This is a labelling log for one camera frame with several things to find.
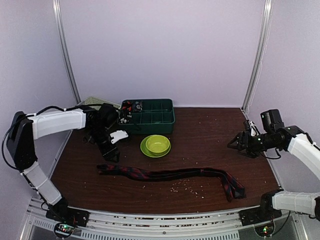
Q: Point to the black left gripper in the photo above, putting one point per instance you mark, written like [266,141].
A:
[108,153]

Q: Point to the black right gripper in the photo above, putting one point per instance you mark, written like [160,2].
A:
[241,136]

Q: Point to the red navy striped tie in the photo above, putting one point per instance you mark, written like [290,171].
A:
[233,189]

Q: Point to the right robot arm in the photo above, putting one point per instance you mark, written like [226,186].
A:
[289,139]

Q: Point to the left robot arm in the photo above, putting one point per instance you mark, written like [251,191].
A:
[25,129]

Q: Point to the lime green plate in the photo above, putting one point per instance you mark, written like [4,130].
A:
[146,152]

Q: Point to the black white patterned rolled tie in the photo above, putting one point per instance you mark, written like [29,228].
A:
[125,117]

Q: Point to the lime green bowl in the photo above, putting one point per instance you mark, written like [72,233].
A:
[157,144]

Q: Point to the green divided organizer tray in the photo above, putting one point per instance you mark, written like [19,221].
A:
[156,118]

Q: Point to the red black rolled tie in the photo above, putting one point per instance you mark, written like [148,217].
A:
[127,105]

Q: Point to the dark floral rolled tie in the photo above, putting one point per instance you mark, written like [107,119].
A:
[137,106]

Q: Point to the pale green perforated basket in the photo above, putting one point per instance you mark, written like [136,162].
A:
[95,100]

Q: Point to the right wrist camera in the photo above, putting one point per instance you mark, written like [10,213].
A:
[251,128]

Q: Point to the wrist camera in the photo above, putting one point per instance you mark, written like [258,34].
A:
[251,128]
[118,135]

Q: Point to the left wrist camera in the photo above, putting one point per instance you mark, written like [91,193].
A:
[118,135]

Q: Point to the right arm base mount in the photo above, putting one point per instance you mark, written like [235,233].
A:
[263,213]

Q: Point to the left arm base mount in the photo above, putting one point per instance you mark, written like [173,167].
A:
[71,216]

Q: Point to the right aluminium frame post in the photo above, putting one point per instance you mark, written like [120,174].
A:
[260,51]

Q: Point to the aluminium frame post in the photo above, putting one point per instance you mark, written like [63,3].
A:
[64,47]
[260,51]

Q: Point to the left aluminium frame post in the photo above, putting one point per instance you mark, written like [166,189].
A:
[64,47]

